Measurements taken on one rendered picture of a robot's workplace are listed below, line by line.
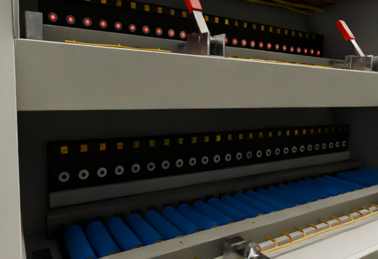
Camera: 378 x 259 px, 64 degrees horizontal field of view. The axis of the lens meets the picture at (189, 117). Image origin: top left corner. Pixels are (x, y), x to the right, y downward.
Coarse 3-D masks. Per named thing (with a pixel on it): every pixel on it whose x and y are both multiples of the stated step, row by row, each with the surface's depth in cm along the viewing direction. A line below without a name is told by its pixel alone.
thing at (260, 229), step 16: (352, 192) 40; (368, 192) 40; (288, 208) 34; (304, 208) 34; (320, 208) 34; (336, 208) 36; (352, 208) 37; (368, 208) 37; (240, 224) 29; (256, 224) 29; (272, 224) 30; (288, 224) 31; (304, 224) 33; (176, 240) 26; (192, 240) 26; (208, 240) 26; (256, 240) 29; (272, 240) 29; (112, 256) 23; (128, 256) 23; (144, 256) 23; (160, 256) 24; (176, 256) 24; (192, 256) 25; (208, 256) 26
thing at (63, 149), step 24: (48, 144) 32; (72, 144) 33; (96, 144) 34; (120, 144) 36; (144, 144) 37; (168, 144) 39; (192, 144) 41; (216, 144) 43; (240, 144) 46; (264, 144) 48; (288, 144) 51; (312, 144) 54; (48, 168) 32; (72, 168) 33; (96, 168) 35; (144, 168) 38; (168, 168) 40; (192, 168) 42; (216, 168) 44
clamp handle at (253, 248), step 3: (249, 246) 24; (252, 246) 24; (255, 246) 24; (249, 249) 24; (252, 249) 24; (255, 249) 24; (246, 252) 24; (249, 252) 24; (252, 252) 24; (255, 252) 24; (246, 255) 24; (249, 255) 24; (252, 255) 24; (249, 258) 24; (252, 258) 24; (255, 258) 24; (258, 258) 24; (261, 258) 23; (264, 258) 23; (267, 258) 23
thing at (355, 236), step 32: (288, 160) 51; (320, 160) 55; (64, 192) 33; (96, 192) 34; (128, 192) 36; (352, 224) 36; (32, 256) 23; (288, 256) 28; (320, 256) 28; (352, 256) 29
